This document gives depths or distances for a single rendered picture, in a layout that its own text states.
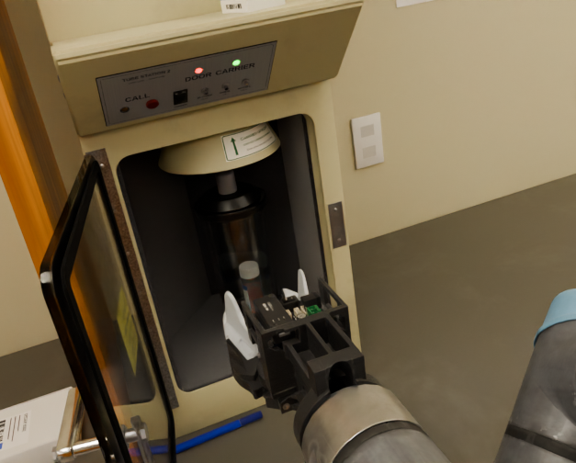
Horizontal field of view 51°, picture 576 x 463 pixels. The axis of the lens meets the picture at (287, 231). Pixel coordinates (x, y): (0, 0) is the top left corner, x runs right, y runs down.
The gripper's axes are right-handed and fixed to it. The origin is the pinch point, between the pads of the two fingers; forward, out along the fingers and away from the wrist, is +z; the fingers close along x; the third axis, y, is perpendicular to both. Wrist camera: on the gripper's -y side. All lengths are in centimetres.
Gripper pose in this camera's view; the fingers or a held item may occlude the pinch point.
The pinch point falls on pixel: (261, 311)
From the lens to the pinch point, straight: 59.8
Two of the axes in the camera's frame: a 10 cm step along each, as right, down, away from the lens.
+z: -3.5, -3.6, 8.6
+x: -9.3, 2.6, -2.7
